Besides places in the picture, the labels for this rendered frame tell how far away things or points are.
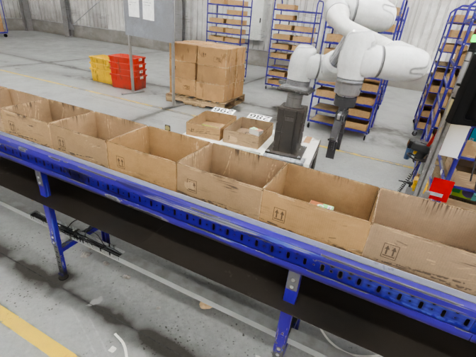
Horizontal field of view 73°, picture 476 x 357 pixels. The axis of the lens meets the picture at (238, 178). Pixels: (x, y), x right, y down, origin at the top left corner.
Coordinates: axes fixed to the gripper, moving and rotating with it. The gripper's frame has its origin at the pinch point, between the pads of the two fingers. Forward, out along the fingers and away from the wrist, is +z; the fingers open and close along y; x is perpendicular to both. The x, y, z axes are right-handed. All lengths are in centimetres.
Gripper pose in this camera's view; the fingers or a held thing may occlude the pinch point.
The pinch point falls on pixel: (333, 148)
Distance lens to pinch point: 129.1
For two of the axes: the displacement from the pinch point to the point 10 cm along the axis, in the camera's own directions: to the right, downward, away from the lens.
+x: -8.9, -2.7, 3.6
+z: -0.8, 8.8, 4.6
